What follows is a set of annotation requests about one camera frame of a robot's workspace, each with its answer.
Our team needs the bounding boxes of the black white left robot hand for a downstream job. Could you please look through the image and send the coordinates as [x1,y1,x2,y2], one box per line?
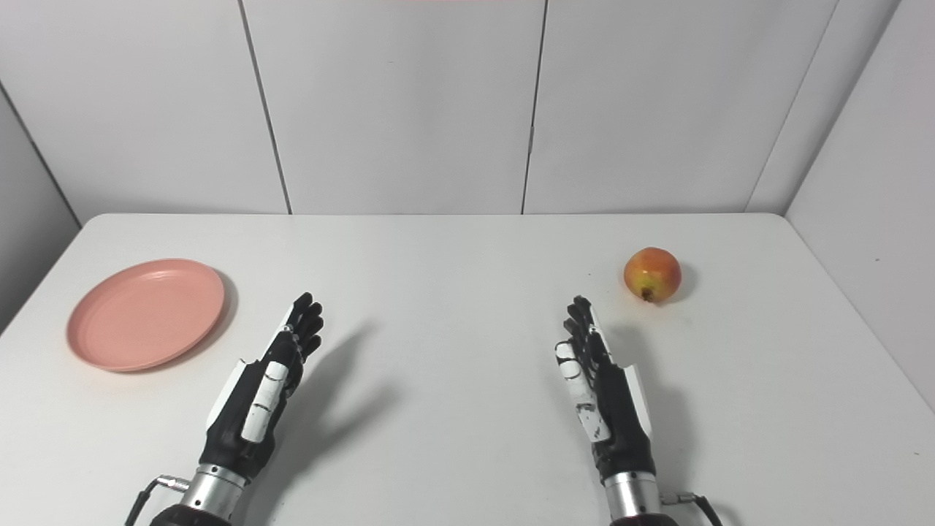
[199,292,324,481]

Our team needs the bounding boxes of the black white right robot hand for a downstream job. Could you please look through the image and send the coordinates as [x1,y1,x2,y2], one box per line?
[554,294,657,484]

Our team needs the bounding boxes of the pink round plate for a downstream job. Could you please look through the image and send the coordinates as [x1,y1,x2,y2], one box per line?
[66,259,226,373]

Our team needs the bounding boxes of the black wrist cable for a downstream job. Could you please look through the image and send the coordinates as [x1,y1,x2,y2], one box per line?
[124,475,192,526]
[660,492,724,526]

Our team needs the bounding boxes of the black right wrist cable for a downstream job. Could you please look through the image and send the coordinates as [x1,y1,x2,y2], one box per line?
[660,492,724,526]

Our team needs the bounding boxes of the red-yellow apple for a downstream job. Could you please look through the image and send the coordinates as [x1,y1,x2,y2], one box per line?
[623,247,682,303]

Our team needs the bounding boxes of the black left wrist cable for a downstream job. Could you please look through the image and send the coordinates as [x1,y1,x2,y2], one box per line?
[124,475,192,526]

